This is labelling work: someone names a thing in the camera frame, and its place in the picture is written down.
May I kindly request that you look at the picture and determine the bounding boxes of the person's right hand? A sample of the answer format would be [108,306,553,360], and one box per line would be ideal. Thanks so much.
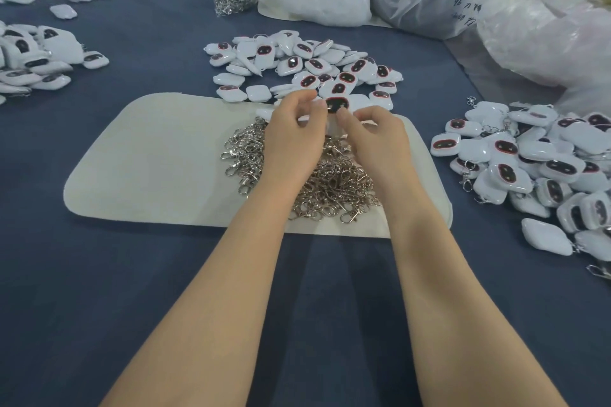
[336,106,427,212]

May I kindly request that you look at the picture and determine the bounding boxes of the person's left hand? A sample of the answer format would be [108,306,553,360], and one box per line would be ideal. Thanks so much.
[262,89,330,193]

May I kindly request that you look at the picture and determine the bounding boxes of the pile of metal clasps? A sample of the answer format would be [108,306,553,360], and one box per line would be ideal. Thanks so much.
[221,118,381,224]

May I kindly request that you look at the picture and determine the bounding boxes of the pile of finished fobs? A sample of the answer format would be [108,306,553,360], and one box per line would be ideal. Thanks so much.
[430,99,611,280]

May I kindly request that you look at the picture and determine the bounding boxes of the person's right forearm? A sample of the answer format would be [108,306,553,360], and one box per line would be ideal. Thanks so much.
[386,194,569,407]

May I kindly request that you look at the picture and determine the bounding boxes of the person's left forearm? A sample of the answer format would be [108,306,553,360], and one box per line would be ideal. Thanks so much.
[100,184,309,407]

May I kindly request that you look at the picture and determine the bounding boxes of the cream felt work mat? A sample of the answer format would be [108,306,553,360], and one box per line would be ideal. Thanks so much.
[63,92,454,239]

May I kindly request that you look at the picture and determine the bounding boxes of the crumpled clear plastic bag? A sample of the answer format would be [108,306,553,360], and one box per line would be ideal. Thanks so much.
[477,0,611,117]

